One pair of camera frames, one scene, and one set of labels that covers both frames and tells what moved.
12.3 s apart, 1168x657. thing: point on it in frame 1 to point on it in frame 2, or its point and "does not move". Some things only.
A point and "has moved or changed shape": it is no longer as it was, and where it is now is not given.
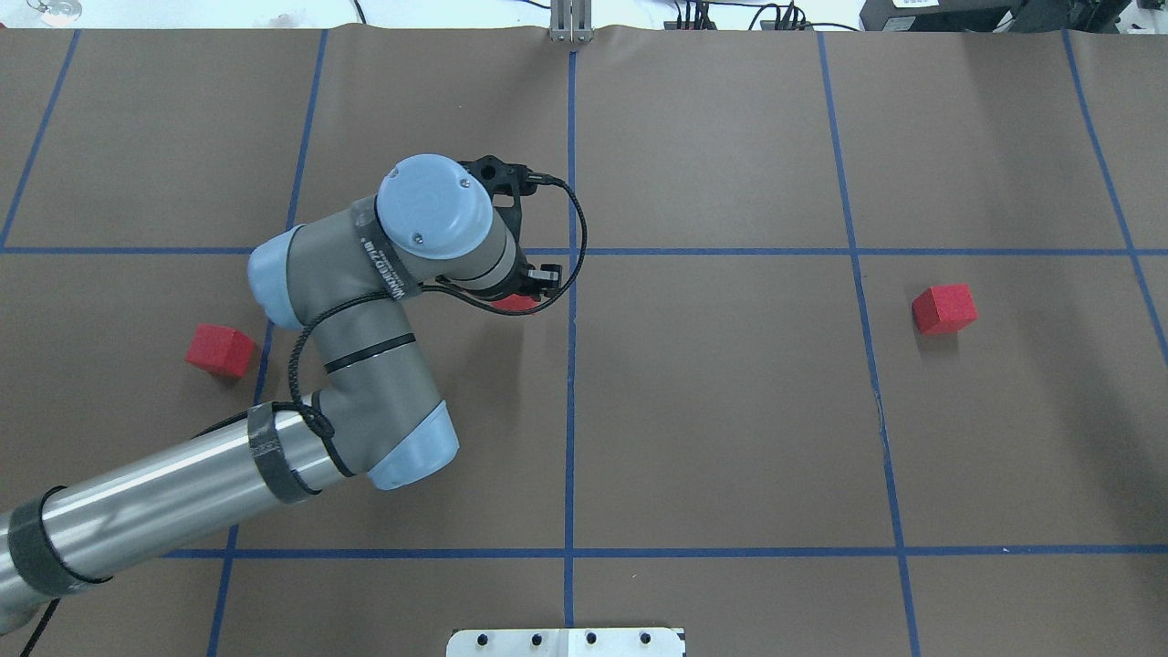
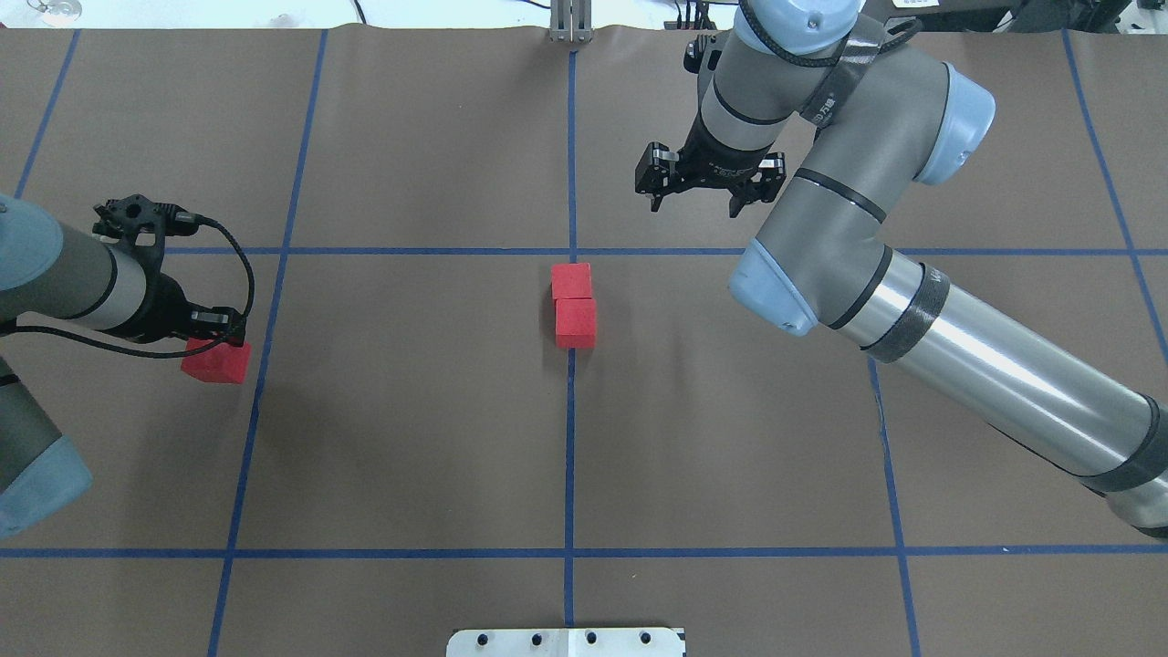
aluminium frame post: [571, 21] does not move
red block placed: [516, 301] to [576, 322]
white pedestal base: [566, 642] does not move
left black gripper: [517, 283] to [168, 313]
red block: [944, 308] has moved or changed shape
